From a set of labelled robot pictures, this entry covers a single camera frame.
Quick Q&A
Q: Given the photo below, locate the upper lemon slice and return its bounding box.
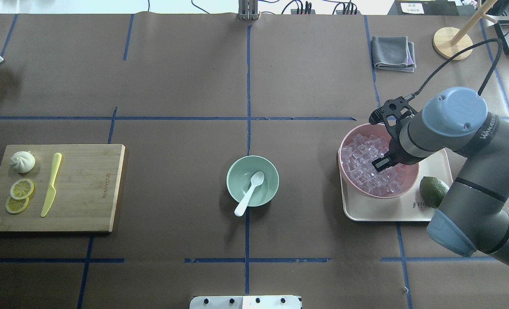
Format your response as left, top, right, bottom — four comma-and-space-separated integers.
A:
10, 179, 35, 200

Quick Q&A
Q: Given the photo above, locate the aluminium frame post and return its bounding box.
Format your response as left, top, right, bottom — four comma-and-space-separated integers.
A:
237, 0, 260, 20

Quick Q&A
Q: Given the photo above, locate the small green bowl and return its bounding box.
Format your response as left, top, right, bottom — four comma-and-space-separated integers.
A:
226, 156, 280, 207

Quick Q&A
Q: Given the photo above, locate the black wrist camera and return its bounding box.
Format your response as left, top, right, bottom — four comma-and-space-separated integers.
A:
368, 95, 418, 131

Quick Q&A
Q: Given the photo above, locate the pink bowl of ice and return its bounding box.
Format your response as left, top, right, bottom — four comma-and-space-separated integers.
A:
338, 124, 419, 198

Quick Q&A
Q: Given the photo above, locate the white plastic spoon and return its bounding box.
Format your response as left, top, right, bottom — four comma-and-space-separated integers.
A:
233, 171, 265, 217

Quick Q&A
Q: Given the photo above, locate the wooden stand with round base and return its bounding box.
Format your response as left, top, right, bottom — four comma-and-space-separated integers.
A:
432, 0, 497, 60

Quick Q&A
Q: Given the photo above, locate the green lime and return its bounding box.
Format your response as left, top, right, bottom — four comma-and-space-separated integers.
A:
419, 176, 449, 209

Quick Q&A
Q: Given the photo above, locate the lemon slice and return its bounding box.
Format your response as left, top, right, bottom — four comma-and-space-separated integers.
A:
10, 179, 35, 200
5, 196, 30, 214

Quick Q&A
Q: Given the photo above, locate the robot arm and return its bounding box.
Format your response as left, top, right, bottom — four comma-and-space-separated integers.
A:
369, 87, 509, 266

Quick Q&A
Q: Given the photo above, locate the bamboo cutting board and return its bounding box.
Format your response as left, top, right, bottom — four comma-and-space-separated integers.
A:
0, 144, 125, 233

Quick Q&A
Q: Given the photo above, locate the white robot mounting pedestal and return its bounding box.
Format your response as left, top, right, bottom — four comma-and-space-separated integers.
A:
189, 295, 303, 309

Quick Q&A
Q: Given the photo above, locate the white steamed bun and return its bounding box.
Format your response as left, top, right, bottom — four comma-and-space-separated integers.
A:
9, 151, 36, 174

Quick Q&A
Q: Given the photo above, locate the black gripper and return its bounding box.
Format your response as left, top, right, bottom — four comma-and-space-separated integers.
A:
372, 135, 409, 173

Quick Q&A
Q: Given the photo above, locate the folded grey cloth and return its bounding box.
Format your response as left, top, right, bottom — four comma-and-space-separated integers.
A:
370, 36, 416, 73

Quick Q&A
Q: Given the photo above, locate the yellow plastic knife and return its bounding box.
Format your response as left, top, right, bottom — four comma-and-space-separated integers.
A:
41, 152, 62, 218

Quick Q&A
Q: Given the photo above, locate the beige serving tray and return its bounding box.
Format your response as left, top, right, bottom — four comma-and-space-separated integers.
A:
342, 149, 454, 222

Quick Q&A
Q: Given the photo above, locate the lower lemon slice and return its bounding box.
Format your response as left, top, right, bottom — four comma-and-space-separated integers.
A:
5, 196, 30, 214

